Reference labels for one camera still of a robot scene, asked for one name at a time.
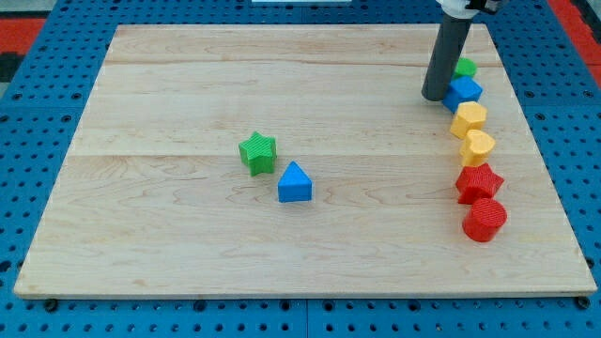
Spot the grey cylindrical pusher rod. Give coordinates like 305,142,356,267
422,14,472,101

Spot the red star block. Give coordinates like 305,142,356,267
455,163,504,205

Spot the blue cube block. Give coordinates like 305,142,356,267
442,76,483,113

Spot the yellow hexagon block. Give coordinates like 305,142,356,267
450,101,487,139

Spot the green star block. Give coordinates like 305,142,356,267
239,131,277,177

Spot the green round block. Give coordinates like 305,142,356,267
453,57,478,79

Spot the yellow heart block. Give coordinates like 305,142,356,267
459,130,496,167

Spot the blue triangle block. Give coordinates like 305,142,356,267
277,161,313,203

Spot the red cylinder block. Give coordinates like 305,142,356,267
462,198,507,242

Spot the wooden board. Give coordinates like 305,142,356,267
14,24,597,300

